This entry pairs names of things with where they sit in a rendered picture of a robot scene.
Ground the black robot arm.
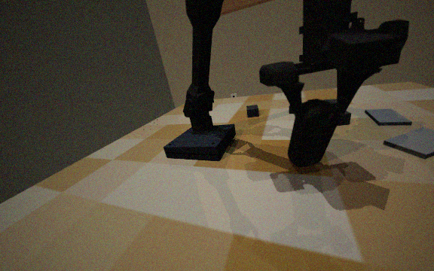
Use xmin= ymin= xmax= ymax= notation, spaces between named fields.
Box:
xmin=183 ymin=0 xmax=409 ymax=135

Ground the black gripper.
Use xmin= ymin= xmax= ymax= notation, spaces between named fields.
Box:
xmin=259 ymin=5 xmax=401 ymax=121

